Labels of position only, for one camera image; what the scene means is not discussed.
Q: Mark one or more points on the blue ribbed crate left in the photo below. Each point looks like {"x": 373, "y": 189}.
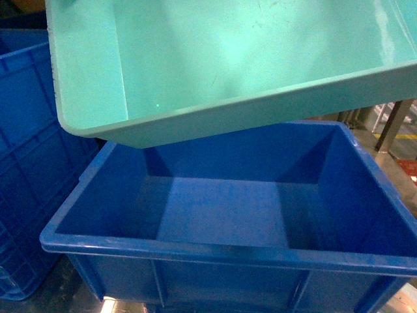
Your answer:
{"x": 40, "y": 162}

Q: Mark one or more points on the expandable roller conveyor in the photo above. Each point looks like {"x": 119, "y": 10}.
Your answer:
{"x": 392, "y": 125}

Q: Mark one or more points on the teal plastic tray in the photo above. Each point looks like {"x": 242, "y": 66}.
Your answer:
{"x": 148, "y": 73}

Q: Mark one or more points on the large blue open bin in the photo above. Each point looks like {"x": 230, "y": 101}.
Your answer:
{"x": 293, "y": 217}

